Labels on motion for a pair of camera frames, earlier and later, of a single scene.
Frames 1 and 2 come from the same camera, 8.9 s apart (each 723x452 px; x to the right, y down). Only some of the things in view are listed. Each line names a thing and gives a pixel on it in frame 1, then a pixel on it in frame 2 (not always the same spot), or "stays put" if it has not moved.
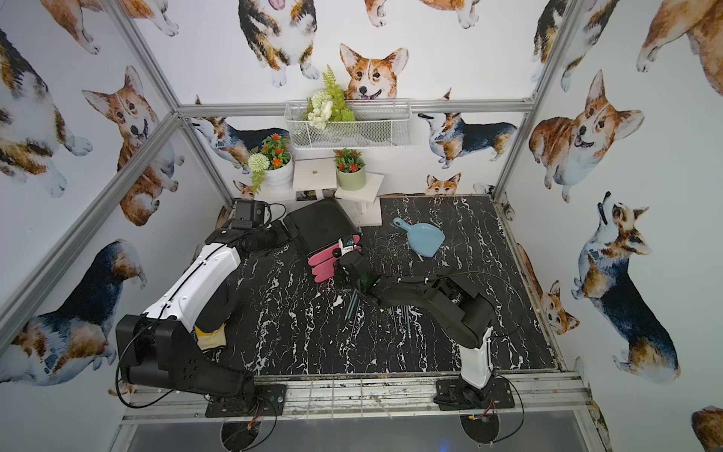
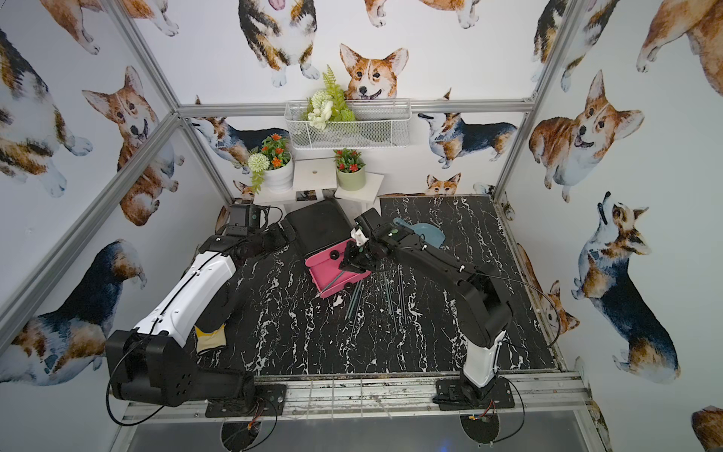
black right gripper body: (343, 267) → (361, 257)
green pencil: (350, 305) stays put
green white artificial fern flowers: (329, 104) stays put
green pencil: (352, 305) stays put
